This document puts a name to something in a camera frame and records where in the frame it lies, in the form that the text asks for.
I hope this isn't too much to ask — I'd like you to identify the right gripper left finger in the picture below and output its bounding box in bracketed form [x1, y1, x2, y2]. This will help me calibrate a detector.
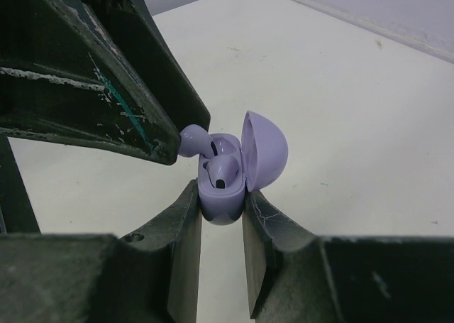
[1, 180, 202, 322]

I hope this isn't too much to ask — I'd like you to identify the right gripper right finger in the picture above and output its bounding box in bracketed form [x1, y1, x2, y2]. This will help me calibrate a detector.
[242, 192, 453, 322]

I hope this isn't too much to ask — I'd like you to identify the purple earbud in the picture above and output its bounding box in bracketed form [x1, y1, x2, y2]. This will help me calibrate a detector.
[204, 155, 239, 189]
[179, 124, 218, 159]

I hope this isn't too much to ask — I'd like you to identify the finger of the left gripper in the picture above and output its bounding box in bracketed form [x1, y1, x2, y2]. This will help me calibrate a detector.
[1, 0, 180, 165]
[81, 0, 211, 131]

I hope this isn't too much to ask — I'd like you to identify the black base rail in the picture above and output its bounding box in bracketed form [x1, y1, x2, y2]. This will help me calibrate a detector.
[1, 136, 40, 234]

